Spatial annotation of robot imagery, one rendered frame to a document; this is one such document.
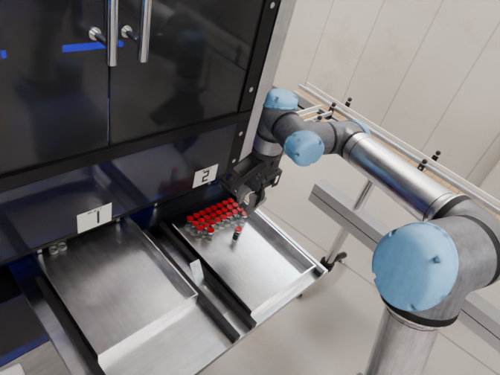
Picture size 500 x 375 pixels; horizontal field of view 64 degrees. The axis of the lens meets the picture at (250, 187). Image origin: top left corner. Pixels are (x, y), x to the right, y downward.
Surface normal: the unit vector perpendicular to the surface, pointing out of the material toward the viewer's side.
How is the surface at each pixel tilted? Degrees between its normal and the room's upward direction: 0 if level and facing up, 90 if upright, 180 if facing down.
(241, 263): 0
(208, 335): 0
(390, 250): 82
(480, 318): 90
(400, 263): 82
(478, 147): 90
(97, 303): 0
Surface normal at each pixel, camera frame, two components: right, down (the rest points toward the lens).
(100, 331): 0.22, -0.75
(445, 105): -0.61, 0.39
